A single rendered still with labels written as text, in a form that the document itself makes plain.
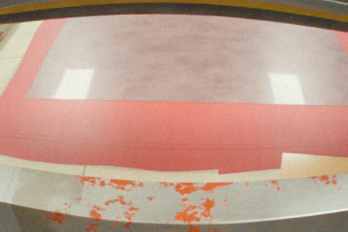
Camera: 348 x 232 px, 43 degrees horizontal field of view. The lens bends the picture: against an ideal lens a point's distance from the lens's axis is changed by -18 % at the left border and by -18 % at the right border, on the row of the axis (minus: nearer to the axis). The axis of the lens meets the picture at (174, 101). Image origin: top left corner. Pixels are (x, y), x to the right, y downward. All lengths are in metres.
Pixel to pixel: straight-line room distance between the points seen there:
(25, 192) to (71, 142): 0.11
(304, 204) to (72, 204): 0.13
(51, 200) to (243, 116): 0.20
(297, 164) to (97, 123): 0.16
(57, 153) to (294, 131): 0.19
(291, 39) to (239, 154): 0.22
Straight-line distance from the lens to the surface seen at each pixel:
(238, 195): 0.28
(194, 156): 0.37
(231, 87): 0.45
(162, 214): 0.27
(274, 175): 0.35
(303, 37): 0.57
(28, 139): 0.39
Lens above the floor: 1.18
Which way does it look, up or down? 32 degrees down
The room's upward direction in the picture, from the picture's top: 1 degrees clockwise
